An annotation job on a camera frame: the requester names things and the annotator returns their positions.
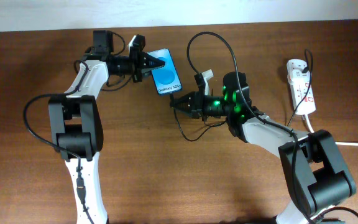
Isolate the blue Galaxy smartphone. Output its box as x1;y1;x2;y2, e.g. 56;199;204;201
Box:
148;49;182;95

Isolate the white power strip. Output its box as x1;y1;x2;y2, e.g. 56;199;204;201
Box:
286;58;317;116

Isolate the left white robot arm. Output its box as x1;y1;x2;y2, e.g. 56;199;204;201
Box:
48;30;165;223

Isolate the white power strip cord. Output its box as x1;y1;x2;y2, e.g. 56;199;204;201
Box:
303;113;358;149

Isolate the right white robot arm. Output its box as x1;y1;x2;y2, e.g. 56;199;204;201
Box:
170;72;356;223

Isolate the white charger plug adapter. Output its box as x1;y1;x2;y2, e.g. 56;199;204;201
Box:
287;69;310;85

